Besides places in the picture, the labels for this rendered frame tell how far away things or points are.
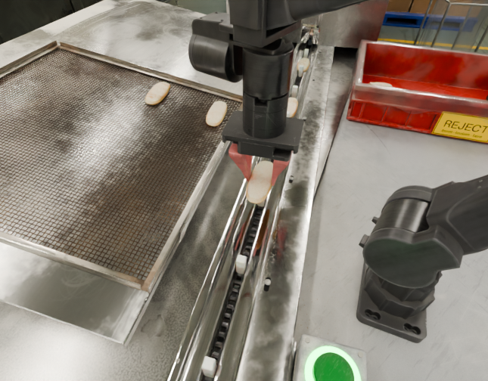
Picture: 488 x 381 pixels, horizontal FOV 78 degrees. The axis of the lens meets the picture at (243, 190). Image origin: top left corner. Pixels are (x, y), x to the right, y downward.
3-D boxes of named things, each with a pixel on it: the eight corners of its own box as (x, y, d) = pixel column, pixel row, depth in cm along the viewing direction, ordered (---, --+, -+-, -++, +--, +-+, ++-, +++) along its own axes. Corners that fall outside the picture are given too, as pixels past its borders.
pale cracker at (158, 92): (157, 106, 64) (157, 102, 64) (140, 103, 64) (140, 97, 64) (173, 85, 71) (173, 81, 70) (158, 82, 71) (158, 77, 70)
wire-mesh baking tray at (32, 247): (150, 293, 38) (149, 289, 37) (-195, 175, 41) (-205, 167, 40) (247, 103, 72) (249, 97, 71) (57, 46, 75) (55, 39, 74)
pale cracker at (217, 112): (219, 128, 63) (220, 124, 62) (202, 124, 63) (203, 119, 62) (229, 104, 70) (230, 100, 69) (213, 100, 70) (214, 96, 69)
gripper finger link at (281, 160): (248, 164, 50) (248, 115, 44) (290, 171, 49) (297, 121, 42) (237, 192, 46) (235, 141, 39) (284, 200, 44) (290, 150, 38)
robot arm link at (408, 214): (421, 300, 37) (430, 269, 40) (464, 254, 30) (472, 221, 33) (349, 262, 41) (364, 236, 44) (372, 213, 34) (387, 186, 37)
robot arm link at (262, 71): (277, 49, 30) (304, 33, 33) (222, 35, 32) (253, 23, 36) (272, 112, 34) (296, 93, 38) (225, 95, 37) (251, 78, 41)
